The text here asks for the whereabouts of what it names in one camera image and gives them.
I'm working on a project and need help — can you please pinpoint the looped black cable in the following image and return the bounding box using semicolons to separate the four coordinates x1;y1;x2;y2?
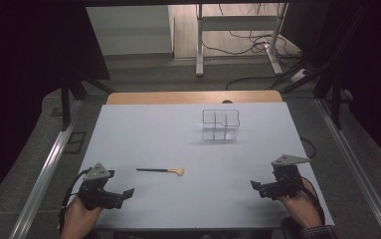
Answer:
299;136;317;159

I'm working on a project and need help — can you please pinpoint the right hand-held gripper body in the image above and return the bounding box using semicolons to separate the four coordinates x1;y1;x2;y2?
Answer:
259;154;311;200

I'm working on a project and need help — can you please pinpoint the person's left hand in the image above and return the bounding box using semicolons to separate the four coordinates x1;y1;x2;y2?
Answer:
60;195;104;239

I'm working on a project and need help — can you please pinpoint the white cabinet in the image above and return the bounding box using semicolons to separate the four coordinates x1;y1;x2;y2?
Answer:
86;4;175;57

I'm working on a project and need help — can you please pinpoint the white metal desk frame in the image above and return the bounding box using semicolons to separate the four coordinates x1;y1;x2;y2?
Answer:
195;3;289;78

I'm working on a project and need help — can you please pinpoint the tangle of black floor cables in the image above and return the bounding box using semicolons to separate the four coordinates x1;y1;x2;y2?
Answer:
200;3;302;62

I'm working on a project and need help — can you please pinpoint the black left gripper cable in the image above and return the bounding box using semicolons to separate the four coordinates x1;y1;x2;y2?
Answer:
59;167;92;231

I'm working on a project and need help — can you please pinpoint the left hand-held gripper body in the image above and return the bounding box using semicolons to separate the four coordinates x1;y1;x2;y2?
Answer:
78;162;126;211

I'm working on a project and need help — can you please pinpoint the dark curtain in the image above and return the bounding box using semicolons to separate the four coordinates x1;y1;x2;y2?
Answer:
0;0;111;214
279;0;381;164

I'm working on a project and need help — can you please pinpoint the white power strip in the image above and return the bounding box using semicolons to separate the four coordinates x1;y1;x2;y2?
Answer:
289;68;309;84

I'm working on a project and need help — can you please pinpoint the dark floor plate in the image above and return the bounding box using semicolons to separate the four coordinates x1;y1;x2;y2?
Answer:
63;130;88;155

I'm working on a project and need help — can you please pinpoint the aluminium rail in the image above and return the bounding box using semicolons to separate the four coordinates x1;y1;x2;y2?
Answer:
8;99;84;239
314;98;381;239

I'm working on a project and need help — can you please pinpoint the black metal stand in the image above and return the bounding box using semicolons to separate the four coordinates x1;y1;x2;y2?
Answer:
59;70;115;131
271;4;373;131

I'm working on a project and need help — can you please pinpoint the person's right hand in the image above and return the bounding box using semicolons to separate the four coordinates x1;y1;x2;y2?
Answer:
277;178;323;230

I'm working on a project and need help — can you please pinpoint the clear acrylic organizer box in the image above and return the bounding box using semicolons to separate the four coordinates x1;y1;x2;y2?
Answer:
201;109;241;142

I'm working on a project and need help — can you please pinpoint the makeup brush with dark handle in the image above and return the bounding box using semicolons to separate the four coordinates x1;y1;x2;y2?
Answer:
135;166;185;177

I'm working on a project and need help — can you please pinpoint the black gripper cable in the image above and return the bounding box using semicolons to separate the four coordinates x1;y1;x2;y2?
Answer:
59;167;92;231
295;176;327;225

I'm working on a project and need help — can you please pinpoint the long black floor cable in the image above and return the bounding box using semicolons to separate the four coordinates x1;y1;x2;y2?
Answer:
225;75;281;92

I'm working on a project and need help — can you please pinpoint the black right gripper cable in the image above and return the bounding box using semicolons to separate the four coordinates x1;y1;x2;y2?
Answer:
295;176;327;225

